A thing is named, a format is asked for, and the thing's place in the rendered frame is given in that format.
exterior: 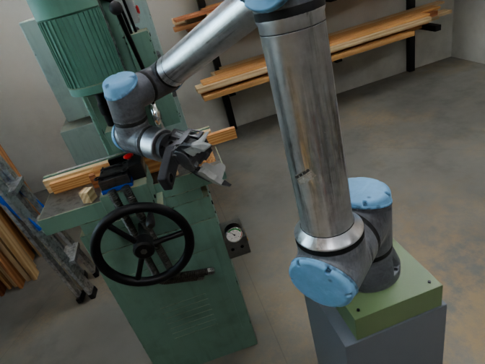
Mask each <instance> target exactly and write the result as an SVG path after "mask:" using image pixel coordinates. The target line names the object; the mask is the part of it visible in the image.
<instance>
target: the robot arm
mask: <svg viewBox="0 0 485 364"><path fill-rule="evenodd" d="M325 6H326V3H325V0H224V1H223V2H222V3H221V4H220V5H219V6H218V7H217V8H216V9H215V10H214V11H213V12H211V13H210V14H209V15H208V16H207V17H206V18H204V19H203V20H202V21H201V22H200V23H199V24H198V25H197V26H195V27H194V28H193V29H192V30H191V31H190V32H189V33H188V34H187V35H186V36H185V37H184V38H182V39H181V40H180V41H179V42H178V43H177V44H175V45H174V46H173V47H172V48H171V49H170V50H169V51H168V52H167V53H166V54H165V55H164V56H161V57H160V58H159V59H157V60H156V61H155V62H154V63H153V64H152V65H151V66H149V67H147V68H145V69H142V70H141V71H138V72H136V73H133V72H132V71H122V72H118V73H117V74H113V75H110V76H109V77H108V78H106V79H105V80H104V82H103V84H102V88H103V92H104V97H105V99H106V101H107V104H108V107H109V110H110V114H111V116H112V119H113V123H114V125H113V128H112V133H111V136H112V140H113V143H114V144H115V146H116V147H117V148H119V149H121V150H123V151H124V152H128V153H133V154H135V155H140V156H142V157H146V158H149V159H151V160H156V161H158V162H161V166H160V170H159V173H158V176H157V180H158V182H159V183H160V185H161V187H162V188H163V189H164V190H165V191H166V190H172V189H173V185H174V182H175V176H176V173H177V169H178V165H179V164H180V165H181V166H182V167H183V168H185V169H186V170H189V171H190V172H192V173H193V174H194V175H196V176H198V177H199V178H202V179H204V180H205V181H208V182H211V183H214V184H216V185H220V186H228V187H230V186H231V184H230V183H228V182H227V181H225V180H223V179H222V177H223V175H224V171H225V165H224V164H223V163H218V164H216V165H210V164H209V163H207V162H205V163H203V164H202V165H201V168H200V167H199V164H201V163H202V162H203V161H204V160H205V161H206V160H207V159H208V157H209V156H210V154H211V152H212V151H213V150H212V149H211V146H212V144H209V142H208V140H207V136H208V134H209V132H208V131H207V132H206V133H205V134H204V135H203V133H204V131H199V130H196V129H190V128H188V129H187V130H186V131H182V130H179V129H173V130H172V131H171V130H169V129H164V128H161V127H158V126H153V125H149V121H148V118H147V114H146V111H145V106H147V105H149V104H151V103H153V102H154V101H156V100H159V99H160V98H162V97H164V96H166V95H168V94H170V93H171V92H174V91H176V90H178V89H179V88H180V87H181V85H182V84H183V83H184V81H186V80H187V79H188V78H189V77H191V76H193V75H194V74H195V73H196V72H198V71H199V70H200V69H202V68H203V67H205V65H207V64H208V63H210V62H211V61H213V60H214V59H215V58H216V57H218V56H219V55H221V54H222V53H224V52H225V51H226V50H227V49H228V48H230V47H231V46H233V45H234V44H236V43H237V42H238V41H239V40H241V39H242V38H244V37H245V36H246V35H247V34H249V33H250V32H252V31H253V30H254V29H256V28H257V27H258V31H259V34H260V38H261V44H262V48H263V54H264V57H265V61H266V67H267V71H268V77H269V80H270V84H271V90H272V94H273V97H274V103H275V107H276V113H277V117H278V120H279V126H280V130H281V136H282V140H283V143H284V149H285V153H286V156H287V163H288V166H289V172H290V176H291V179H292V186H293V189H294V195H295V199H296V203H297V209H298V212H299V216H300V220H299V221H298V222H297V224H296V225H295V228H294V237H295V240H296V244H297V250H298V252H297V255H296V257H295V258H294V259H293V260H292V262H291V265H290V266H289V276H290V277H291V281H292V282H293V284H294V285H295V287H296V288H297V289H298V290H299V291H300V292H301V293H302V294H304V295H305V296H307V297H308V298H310V299H312V300H314V301H315V302H317V303H319V304H322V305H325V306H329V307H344V306H347V305H348V304H350V302H351V301H352V300H353V298H354V296H355V295H356V294H357V293H358V292H359V293H376V292H380V291H382V290H385V289H387V288H389V287H391V286H392V285H393V284H395V283H396V281H397V280H398V278H399V276H400V273H401V262H400V259H399V257H398V254H397V253H396V250H395V249H394V247H393V218H392V203H393V199H392V197H391V191H390V188H389V187H388V186H387V185H386V184H385V183H383V182H381V181H379V180H376V179H374V178H365V177H357V178H348V177H347V171H346V161H345V155H344V146H343V139H342V134H341V124H340V118H339V112H338V103H337V97H336V87H335V81H334V75H333V65H332V60H331V50H330V44H329V38H328V28H327V22H326V17H325ZM192 131H197V132H199V133H198V134H197V133H194V132H192Z"/></svg>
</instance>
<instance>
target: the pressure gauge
mask: <svg viewBox="0 0 485 364"><path fill-rule="evenodd" d="M224 234H225V238H226V239H227V241H229V242H230V243H236V242H238V241H240V240H241V239H242V238H243V230H242V228H241V226H240V225H239V224H237V223H231V224H229V225H228V226H227V227H226V228H225V229H224ZM233 234H235V236H234V235H233Z"/></svg>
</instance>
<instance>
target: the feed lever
mask: <svg viewBox="0 0 485 364"><path fill-rule="evenodd" d="M109 10H110V12H111V13H112V14H114V15H116V16H117V18H118V21H119V22H120V24H121V27H122V29H123V31H124V33H125V35H126V38H127V40H128V42H129V44H130V47H131V49H132V51H133V52H134V55H135V57H136V60H137V61H138V64H139V66H140V68H141V70H142V69H145V67H144V64H143V62H142V60H141V57H140V55H139V52H138V51H137V49H136V46H135V44H134V42H133V39H132V37H131V34H130V32H129V31H128V28H127V26H126V23H125V21H124V19H123V16H122V14H121V13H122V11H123V7H122V5H121V3H120V2H119V1H112V2H110V4H109Z"/></svg>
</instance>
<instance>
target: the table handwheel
mask: <svg viewBox="0 0 485 364"><path fill-rule="evenodd" d="M139 212H152V213H156V214H159V215H163V216H165V217H168V218H169V219H171V220H172V221H173V222H175V223H176V224H177V225H178V226H179V227H180V229H181V230H180V231H178V232H176V233H172V234H170V235H166V236H164V237H161V238H157V239H153V237H152V236H151V235H150V233H149V231H148V230H145V229H144V228H143V227H142V225H141V223H138V236H136V237H133V236H132V235H129V234H128V233H126V232H124V231H122V230H121V229H119V228H118V227H116V226H115V225H112V224H113V223H114V222H115V221H116V220H118V219H120V218H122V217H124V216H126V215H130V214H134V213H139ZM107 229H109V230H111V231H112V232H114V233H116V234H118V235H119V236H121V237H123V238H125V239H126V240H128V241H129V242H131V243H133V253H134V256H135V257H137V258H139V260H138V266H137V270H136V276H135V277H132V276H128V275H125V274H121V273H120V272H117V271H116V270H114V269H113V268H112V267H111V266H109V265H108V264H107V262H106V261H105V260H104V258H103V256H102V253H101V248H100V244H101V240H102V236H103V234H104V232H105V231H106V230H107ZM180 236H184V238H185V248H184V252H183V255H182V256H181V257H180V259H179V260H178V262H177V263H176V264H175V265H174V266H172V267H171V268H169V269H168V270H166V271H165V272H162V273H160V274H156V275H153V276H149V277H142V276H141V273H142V269H143V265H144V259H148V258H149V257H151V256H152V255H153V254H154V246H156V245H159V244H161V243H164V242H166V241H169V240H172V239H174V238H178V237H180ZM194 245H195V240H194V234H193V231H192V228H191V226H190V224H189V223H188V221H187V220H186V219H185V218H184V216H182V215H181V214H180V213H179V212H177V211H175V210H174V209H172V208H170V207H168V206H165V205H163V204H158V203H153V202H137V203H132V204H127V205H123V206H122V207H119V208H117V209H114V210H113V211H111V212H109V213H108V214H107V215H105V216H104V217H103V218H102V219H101V221H99V222H98V224H97V225H96V227H95V229H94V230H93V232H92V236H91V239H90V244H89V249H90V254H91V257H92V260H93V262H94V264H95V266H96V267H97V268H98V269H99V270H100V271H101V272H102V273H103V274H104V275H105V276H106V277H108V278H109V279H111V280H113V281H115V282H118V283H121V284H123V285H129V286H135V287H143V286H150V285H156V284H159V283H162V282H165V281H167V280H169V279H171V278H173V277H174V276H175V275H177V274H178V273H180V272H181V271H182V270H183V269H184V268H185V266H186V265H187V264H188V262H189V261H190V259H191V257H192V255H193V250H194Z"/></svg>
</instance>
